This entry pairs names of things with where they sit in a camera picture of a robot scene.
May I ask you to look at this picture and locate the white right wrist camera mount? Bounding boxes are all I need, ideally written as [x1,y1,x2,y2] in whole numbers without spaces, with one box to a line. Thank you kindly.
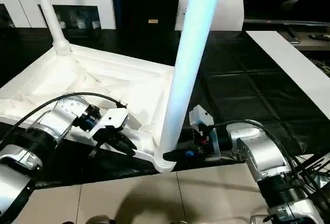
[188,104,222,158]

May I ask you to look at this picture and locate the loose floor cables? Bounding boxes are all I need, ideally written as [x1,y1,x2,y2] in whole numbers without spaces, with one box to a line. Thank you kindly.
[313,58,330,75]

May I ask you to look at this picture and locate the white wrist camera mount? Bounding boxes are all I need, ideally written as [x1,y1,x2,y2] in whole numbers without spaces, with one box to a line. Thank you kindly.
[188,104,222,158]
[87,107,129,142]

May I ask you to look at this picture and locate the dark low tv bench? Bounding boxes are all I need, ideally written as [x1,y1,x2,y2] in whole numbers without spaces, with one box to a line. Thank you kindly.
[285,24,330,51]

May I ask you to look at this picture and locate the black table mat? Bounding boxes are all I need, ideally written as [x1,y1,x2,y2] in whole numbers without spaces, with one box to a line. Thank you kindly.
[0,27,330,187]

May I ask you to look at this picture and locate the black stand leg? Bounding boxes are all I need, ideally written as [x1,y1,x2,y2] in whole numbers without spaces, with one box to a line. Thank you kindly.
[298,153,330,176]

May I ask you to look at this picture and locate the black cabinet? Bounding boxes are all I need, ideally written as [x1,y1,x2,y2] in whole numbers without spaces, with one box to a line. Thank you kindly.
[110,0,192,65]

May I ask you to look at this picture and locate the white cabinet with glass doors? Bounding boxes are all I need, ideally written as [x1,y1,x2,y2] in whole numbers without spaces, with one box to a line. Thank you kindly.
[0,0,117,31]

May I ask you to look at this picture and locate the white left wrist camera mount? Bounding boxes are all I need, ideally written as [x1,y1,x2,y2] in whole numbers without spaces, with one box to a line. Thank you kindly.
[87,107,129,142]

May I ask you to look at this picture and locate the white flat board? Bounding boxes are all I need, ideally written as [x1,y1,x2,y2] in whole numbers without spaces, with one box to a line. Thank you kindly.
[244,30,330,121]

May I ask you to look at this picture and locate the black remote control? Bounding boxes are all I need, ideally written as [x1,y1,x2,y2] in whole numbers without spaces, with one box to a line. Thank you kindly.
[308,34,330,41]

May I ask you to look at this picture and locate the white plastic table top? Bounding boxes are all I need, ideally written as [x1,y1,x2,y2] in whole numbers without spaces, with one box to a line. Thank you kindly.
[0,42,179,175]

